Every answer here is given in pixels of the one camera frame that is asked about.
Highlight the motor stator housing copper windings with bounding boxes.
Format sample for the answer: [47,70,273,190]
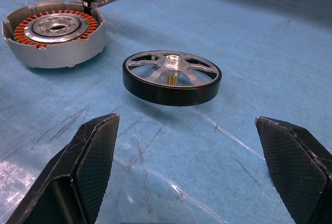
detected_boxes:
[2,0,107,69]

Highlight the blue plastic table cover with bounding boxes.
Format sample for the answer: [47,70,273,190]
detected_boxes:
[0,0,332,224]

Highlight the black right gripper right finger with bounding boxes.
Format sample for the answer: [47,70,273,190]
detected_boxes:
[255,116,332,224]

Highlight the black rotor ring silver spokes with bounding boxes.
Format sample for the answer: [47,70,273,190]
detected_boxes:
[122,50,223,107]

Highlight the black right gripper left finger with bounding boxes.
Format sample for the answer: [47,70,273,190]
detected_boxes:
[5,113,120,224]

